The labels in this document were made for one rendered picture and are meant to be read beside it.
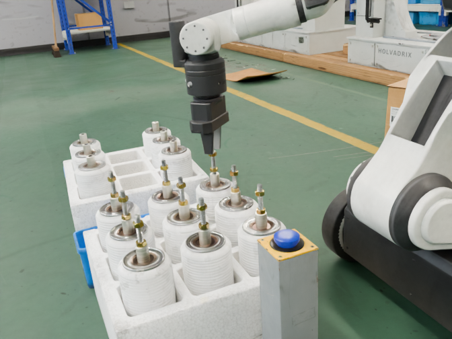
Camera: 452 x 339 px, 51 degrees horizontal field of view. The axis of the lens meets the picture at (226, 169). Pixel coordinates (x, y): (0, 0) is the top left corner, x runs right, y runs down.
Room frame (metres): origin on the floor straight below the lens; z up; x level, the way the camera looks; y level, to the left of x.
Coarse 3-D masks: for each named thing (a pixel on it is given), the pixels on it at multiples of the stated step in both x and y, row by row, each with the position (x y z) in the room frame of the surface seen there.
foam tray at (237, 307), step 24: (96, 240) 0.93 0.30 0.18; (96, 264) 0.84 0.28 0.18; (96, 288) 0.89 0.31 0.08; (240, 288) 0.72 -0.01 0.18; (120, 312) 0.67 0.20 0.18; (168, 312) 0.66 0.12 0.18; (192, 312) 0.67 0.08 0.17; (216, 312) 0.69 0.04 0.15; (240, 312) 0.71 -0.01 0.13; (120, 336) 0.62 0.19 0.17; (144, 336) 0.64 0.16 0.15; (168, 336) 0.65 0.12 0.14; (192, 336) 0.67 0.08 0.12; (216, 336) 0.69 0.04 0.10; (240, 336) 0.70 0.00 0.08
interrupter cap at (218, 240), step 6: (192, 234) 0.79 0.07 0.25; (216, 234) 0.79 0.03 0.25; (222, 234) 0.78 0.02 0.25; (186, 240) 0.77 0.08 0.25; (192, 240) 0.77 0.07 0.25; (198, 240) 0.78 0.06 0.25; (216, 240) 0.77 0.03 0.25; (222, 240) 0.76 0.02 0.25; (186, 246) 0.75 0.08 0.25; (192, 246) 0.75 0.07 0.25; (198, 246) 0.75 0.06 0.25; (204, 246) 0.75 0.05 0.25; (210, 246) 0.75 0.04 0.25; (216, 246) 0.74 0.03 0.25; (222, 246) 0.74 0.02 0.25; (198, 252) 0.73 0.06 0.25; (204, 252) 0.73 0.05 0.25
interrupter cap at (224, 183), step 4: (204, 180) 1.05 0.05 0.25; (208, 180) 1.06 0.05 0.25; (220, 180) 1.05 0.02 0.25; (224, 180) 1.05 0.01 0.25; (228, 180) 1.04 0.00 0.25; (200, 184) 1.03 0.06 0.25; (204, 184) 1.03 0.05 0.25; (208, 184) 1.03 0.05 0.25; (220, 184) 1.03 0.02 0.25; (224, 184) 1.02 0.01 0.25; (228, 184) 1.02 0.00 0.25; (200, 188) 1.01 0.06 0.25; (204, 188) 1.00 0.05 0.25; (208, 188) 1.01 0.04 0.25; (212, 188) 1.00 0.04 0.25; (216, 188) 1.00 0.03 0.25; (220, 188) 1.00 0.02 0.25; (224, 188) 1.00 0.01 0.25
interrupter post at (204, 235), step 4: (208, 228) 0.76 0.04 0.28; (200, 232) 0.76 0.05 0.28; (204, 232) 0.76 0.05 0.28; (208, 232) 0.76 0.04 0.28; (200, 236) 0.76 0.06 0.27; (204, 236) 0.76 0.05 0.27; (208, 236) 0.76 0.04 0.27; (200, 240) 0.76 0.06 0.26; (204, 240) 0.76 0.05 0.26; (208, 240) 0.76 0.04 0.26; (200, 244) 0.76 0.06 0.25; (204, 244) 0.76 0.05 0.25; (208, 244) 0.76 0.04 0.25
